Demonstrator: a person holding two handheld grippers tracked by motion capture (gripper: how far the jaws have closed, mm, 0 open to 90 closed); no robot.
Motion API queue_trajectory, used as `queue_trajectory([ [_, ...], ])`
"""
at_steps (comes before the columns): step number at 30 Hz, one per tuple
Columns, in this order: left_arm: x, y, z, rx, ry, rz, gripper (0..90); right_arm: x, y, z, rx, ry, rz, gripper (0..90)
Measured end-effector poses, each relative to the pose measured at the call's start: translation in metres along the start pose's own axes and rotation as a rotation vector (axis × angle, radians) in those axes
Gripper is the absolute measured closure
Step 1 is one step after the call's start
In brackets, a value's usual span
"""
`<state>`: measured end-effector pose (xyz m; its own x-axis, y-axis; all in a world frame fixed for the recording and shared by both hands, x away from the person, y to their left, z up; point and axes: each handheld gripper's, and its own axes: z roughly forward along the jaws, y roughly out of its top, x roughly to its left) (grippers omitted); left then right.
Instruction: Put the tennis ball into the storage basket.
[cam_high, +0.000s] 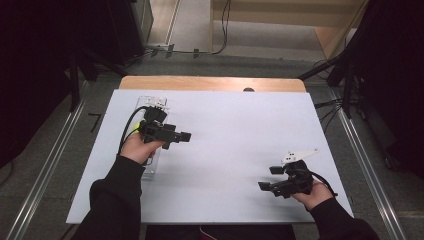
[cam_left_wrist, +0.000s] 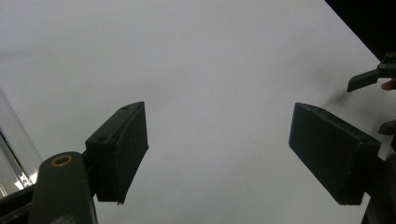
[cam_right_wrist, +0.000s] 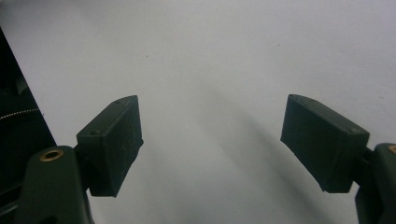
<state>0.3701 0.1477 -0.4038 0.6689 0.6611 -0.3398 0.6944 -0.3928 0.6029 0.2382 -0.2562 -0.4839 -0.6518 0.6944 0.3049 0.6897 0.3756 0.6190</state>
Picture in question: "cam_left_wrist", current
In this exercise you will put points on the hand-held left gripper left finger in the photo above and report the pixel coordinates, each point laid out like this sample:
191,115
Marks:
120,155

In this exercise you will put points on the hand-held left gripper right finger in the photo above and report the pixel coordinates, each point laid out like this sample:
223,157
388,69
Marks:
333,155

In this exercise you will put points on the clear plastic container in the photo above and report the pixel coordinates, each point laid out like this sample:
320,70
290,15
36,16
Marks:
15,146

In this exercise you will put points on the white board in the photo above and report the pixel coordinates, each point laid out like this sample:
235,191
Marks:
218,62

